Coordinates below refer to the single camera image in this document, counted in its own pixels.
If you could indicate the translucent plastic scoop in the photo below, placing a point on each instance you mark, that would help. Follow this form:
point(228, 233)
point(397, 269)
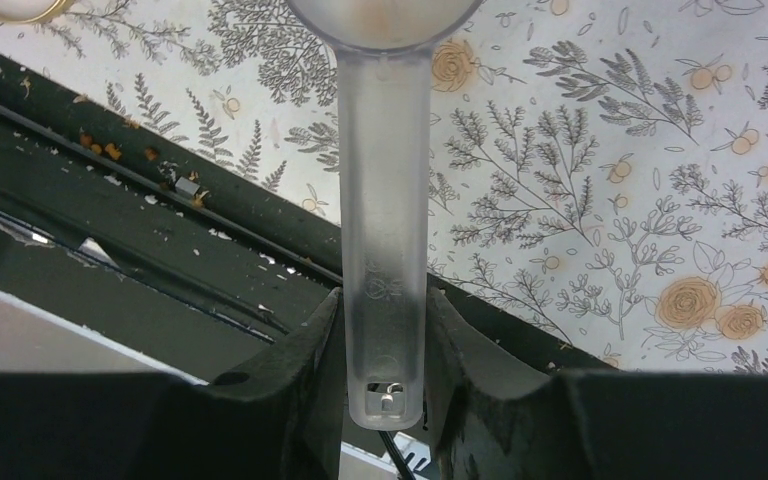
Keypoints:
point(384, 52)

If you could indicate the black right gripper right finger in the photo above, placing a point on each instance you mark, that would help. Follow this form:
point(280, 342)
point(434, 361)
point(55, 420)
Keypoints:
point(492, 416)

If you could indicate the round cream jar lid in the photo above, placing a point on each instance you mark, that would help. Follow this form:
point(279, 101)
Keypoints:
point(32, 11)

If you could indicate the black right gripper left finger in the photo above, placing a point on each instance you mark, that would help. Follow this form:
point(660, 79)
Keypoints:
point(278, 415)

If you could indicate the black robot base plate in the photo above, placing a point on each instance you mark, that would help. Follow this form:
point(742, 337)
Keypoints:
point(152, 275)

